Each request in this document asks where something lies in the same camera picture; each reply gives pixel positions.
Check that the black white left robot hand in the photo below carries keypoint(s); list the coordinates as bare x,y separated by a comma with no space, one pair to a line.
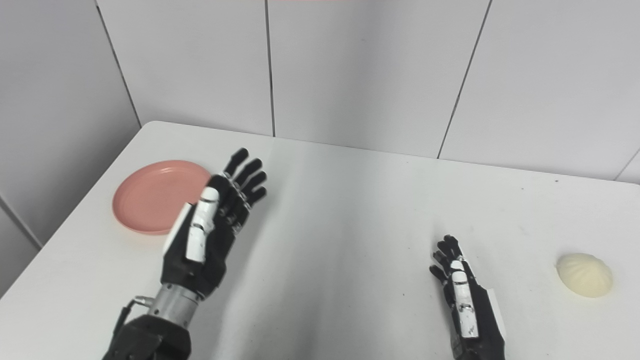
210,260

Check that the cream steamed bun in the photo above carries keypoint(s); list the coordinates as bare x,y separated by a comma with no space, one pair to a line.
585,275

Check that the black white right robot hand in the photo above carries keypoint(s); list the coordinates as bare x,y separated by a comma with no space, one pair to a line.
485,325

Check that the pink round plate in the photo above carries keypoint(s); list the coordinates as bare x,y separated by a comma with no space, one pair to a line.
150,200

